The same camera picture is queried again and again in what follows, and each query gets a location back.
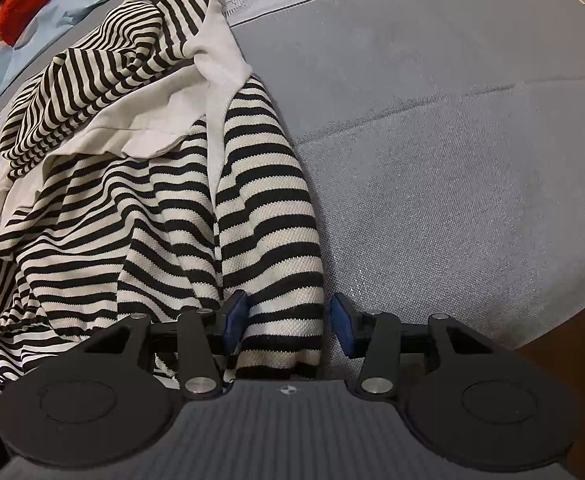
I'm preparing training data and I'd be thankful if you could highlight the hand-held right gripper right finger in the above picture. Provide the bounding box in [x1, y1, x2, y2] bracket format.
[330, 292, 486, 402]

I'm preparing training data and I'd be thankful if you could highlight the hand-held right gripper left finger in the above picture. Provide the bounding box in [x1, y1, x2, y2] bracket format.
[85, 290, 249, 402]

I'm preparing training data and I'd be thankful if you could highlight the striped hooded sweater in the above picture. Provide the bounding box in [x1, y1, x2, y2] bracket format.
[0, 0, 326, 396]

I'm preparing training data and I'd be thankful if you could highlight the grey printed bed sheet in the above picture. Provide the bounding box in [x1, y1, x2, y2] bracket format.
[0, 0, 585, 351]

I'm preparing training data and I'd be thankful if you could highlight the light blue sheet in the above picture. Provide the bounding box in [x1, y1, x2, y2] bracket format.
[0, 0, 166, 126]

